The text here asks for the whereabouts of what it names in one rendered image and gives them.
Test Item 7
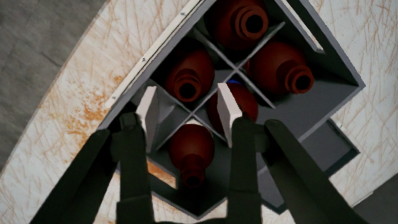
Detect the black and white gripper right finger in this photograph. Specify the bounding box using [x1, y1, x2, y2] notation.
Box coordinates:
[217, 83, 369, 224]

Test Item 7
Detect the dark grey crate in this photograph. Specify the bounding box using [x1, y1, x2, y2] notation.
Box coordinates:
[96, 0, 334, 221]

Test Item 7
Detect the dark grey rectangular tray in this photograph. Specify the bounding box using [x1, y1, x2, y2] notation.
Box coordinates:
[258, 118, 361, 216]

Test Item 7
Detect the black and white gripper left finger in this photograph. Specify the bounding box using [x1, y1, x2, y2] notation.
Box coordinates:
[29, 87, 159, 224]

